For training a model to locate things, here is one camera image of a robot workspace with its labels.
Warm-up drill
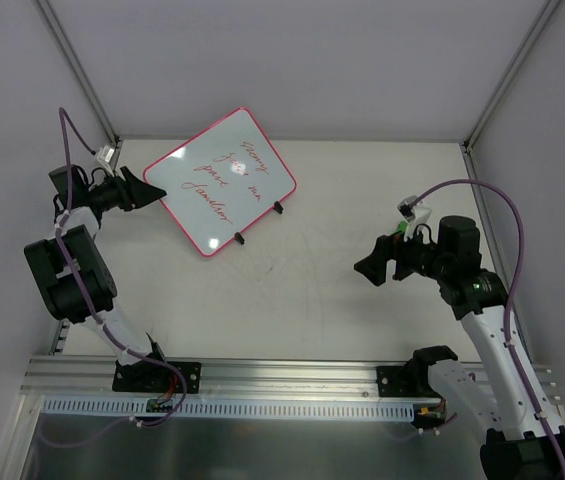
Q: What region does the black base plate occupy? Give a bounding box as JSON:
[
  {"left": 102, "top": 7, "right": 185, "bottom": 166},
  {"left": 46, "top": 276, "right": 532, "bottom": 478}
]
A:
[
  {"left": 112, "top": 361, "right": 202, "bottom": 394},
  {"left": 375, "top": 364, "right": 438, "bottom": 398}
]

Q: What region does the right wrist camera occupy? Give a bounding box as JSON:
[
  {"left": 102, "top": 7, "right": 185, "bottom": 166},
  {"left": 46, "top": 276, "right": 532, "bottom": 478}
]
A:
[{"left": 398, "top": 196, "right": 432, "bottom": 241}]

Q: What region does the pink framed whiteboard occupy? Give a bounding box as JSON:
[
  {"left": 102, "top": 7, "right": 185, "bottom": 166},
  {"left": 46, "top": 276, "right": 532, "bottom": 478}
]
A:
[{"left": 143, "top": 108, "right": 297, "bottom": 258}]

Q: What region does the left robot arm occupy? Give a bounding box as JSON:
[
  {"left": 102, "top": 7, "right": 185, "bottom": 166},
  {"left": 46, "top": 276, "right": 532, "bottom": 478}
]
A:
[{"left": 24, "top": 165, "right": 178, "bottom": 393}]

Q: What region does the white slotted cable duct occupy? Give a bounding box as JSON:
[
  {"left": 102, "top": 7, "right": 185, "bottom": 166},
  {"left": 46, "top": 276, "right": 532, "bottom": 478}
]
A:
[{"left": 41, "top": 395, "right": 415, "bottom": 423}]

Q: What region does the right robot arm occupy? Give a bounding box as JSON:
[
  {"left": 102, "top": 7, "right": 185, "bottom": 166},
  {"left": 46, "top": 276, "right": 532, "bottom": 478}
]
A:
[{"left": 354, "top": 216, "right": 565, "bottom": 479}]

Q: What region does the green whiteboard eraser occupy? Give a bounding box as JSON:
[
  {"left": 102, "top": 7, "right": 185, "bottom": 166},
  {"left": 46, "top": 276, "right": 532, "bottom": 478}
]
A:
[{"left": 396, "top": 221, "right": 408, "bottom": 234}]

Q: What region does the aluminium mounting rail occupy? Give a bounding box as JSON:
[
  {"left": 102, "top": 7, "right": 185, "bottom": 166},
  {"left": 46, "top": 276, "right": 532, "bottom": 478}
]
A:
[{"left": 19, "top": 355, "right": 391, "bottom": 402}]

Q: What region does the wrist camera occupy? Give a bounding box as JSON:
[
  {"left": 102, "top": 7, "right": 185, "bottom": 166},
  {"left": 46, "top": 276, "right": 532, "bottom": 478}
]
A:
[
  {"left": 398, "top": 196, "right": 432, "bottom": 241},
  {"left": 94, "top": 145, "right": 116, "bottom": 175}
]

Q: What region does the wire whiteboard stand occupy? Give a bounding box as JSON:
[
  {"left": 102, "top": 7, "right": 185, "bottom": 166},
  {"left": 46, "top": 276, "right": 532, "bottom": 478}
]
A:
[{"left": 234, "top": 201, "right": 284, "bottom": 245}]

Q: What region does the aluminium frame post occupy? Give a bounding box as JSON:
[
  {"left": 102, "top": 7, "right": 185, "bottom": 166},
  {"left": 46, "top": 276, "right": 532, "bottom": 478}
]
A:
[
  {"left": 32, "top": 0, "right": 119, "bottom": 145},
  {"left": 463, "top": 0, "right": 563, "bottom": 151}
]

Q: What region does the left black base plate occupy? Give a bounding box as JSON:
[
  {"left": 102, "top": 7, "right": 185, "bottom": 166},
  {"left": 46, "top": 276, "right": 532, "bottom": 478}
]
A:
[{"left": 112, "top": 361, "right": 202, "bottom": 394}]

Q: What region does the left aluminium frame post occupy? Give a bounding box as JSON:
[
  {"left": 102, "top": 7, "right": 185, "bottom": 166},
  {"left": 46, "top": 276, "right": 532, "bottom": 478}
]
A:
[{"left": 32, "top": 0, "right": 119, "bottom": 145}]

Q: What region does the right aluminium frame post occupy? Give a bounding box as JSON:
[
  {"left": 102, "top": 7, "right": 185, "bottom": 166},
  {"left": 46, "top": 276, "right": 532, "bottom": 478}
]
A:
[{"left": 463, "top": 0, "right": 563, "bottom": 151}]

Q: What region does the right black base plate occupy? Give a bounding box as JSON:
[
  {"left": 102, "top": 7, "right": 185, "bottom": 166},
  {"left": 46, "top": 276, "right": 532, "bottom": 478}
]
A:
[{"left": 375, "top": 364, "right": 438, "bottom": 398}]

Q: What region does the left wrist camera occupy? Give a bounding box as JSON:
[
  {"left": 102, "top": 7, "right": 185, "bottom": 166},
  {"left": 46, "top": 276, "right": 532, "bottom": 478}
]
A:
[{"left": 94, "top": 145, "right": 116, "bottom": 175}]

